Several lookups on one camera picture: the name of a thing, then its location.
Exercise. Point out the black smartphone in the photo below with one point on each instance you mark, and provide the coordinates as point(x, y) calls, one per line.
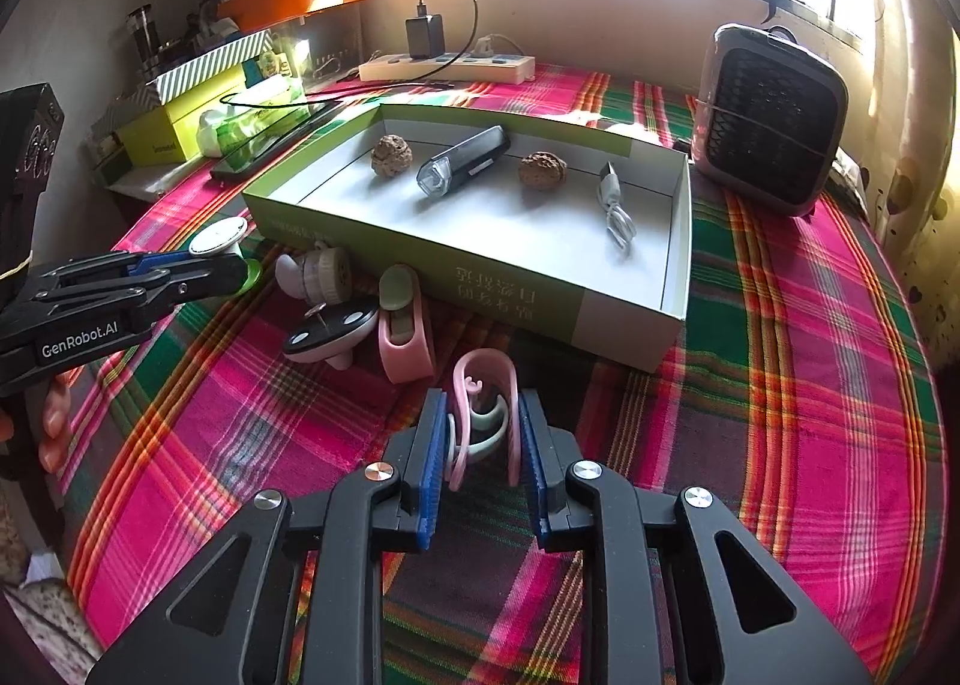
point(247, 160)

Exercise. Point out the pink and green folding holder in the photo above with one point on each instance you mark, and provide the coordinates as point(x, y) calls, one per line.
point(484, 370)

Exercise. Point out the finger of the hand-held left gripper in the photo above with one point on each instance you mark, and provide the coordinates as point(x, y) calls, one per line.
point(161, 259)
point(202, 277)

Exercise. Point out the black silver lighter device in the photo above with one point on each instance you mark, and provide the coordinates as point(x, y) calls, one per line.
point(465, 160)

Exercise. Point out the white patterned cloth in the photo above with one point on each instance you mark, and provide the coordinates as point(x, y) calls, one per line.
point(847, 175)

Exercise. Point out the green and white round spool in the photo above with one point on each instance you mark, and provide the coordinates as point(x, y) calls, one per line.
point(217, 235)

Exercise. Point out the striped gift box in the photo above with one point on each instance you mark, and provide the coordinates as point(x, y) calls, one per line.
point(210, 66)

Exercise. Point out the metal cup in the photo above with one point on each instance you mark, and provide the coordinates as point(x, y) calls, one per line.
point(141, 39)

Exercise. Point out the yellow-green box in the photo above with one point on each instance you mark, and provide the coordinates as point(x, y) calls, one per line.
point(165, 130)

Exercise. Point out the black and white oval gadget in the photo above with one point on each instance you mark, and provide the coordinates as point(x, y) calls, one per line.
point(330, 336)

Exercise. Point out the wide brown walnut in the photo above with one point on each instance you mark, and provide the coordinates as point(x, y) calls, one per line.
point(544, 172)

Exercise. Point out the white power strip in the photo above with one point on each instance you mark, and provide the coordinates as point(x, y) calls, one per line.
point(450, 70)

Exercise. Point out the round knobby brown walnut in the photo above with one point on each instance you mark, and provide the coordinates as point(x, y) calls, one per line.
point(392, 157)

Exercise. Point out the person's left hand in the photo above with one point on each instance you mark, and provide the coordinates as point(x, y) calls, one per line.
point(56, 430)

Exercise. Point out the grey desktop fan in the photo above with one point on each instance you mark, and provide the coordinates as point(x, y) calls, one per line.
point(765, 122)

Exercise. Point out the black charger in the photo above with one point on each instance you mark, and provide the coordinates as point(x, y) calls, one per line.
point(425, 38)

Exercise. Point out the green wipes pack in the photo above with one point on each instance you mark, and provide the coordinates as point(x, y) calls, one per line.
point(240, 126)

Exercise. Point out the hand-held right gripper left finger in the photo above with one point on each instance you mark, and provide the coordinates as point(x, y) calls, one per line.
point(431, 475)

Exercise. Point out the green and white cardboard box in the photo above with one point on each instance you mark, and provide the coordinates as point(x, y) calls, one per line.
point(510, 242)

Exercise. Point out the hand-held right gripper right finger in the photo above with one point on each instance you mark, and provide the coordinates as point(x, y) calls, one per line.
point(534, 467)

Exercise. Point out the heart patterned curtain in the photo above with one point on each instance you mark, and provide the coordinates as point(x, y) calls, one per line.
point(919, 167)

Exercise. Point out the white ribbed jar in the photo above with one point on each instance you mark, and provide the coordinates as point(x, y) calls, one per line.
point(330, 276)

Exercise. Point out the pink clip holder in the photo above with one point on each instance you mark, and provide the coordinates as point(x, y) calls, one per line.
point(405, 347)

